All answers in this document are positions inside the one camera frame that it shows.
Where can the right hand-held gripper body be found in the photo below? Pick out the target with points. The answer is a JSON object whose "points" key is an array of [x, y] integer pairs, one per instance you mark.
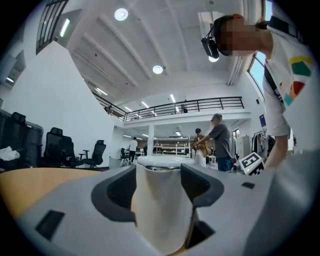
{"points": [[252, 163]]}

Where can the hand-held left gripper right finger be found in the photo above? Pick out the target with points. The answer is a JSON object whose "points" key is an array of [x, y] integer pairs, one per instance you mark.
{"points": [[230, 212]]}

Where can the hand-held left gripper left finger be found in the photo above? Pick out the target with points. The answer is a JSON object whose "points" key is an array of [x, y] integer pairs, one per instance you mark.
{"points": [[82, 215]]}

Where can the white kettle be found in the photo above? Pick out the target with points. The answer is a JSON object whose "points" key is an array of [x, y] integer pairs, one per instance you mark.
{"points": [[162, 212]]}

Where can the person's right forearm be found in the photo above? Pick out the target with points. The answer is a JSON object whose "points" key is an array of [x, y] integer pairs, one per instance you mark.
{"points": [[277, 152]]}

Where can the black office chair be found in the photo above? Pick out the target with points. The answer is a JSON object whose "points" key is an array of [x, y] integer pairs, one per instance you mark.
{"points": [[18, 117], [98, 151], [56, 145]]}

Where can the white printed t-shirt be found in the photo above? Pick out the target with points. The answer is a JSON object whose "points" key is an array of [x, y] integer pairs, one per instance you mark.
{"points": [[300, 112]]}

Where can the white metal shelving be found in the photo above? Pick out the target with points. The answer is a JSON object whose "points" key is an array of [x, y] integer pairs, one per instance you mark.
{"points": [[175, 149]]}

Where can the black balcony railing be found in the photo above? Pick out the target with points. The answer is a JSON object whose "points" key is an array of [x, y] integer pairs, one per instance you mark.
{"points": [[200, 101]]}

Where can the grey plastic bin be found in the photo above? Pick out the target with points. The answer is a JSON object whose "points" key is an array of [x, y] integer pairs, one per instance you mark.
{"points": [[35, 142]]}

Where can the white rag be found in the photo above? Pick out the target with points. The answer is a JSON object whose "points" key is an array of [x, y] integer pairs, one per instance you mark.
{"points": [[8, 153]]}

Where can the round ceiling light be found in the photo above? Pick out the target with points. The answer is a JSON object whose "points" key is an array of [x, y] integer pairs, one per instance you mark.
{"points": [[157, 69], [213, 59], [121, 14]]}

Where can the black storage crate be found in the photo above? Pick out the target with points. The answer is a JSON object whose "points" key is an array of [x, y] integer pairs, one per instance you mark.
{"points": [[6, 130]]}

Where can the person's head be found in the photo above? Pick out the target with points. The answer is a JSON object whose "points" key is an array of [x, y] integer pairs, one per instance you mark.
{"points": [[240, 35]]}

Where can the vertical tube light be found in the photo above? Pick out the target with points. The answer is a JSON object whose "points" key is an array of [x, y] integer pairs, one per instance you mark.
{"points": [[65, 27]]}

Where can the black-framed interior window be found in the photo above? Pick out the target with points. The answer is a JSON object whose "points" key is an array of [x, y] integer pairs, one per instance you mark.
{"points": [[48, 22]]}

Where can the black head-worn camera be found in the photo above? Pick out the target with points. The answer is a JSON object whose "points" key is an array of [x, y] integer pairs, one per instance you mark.
{"points": [[210, 47]]}

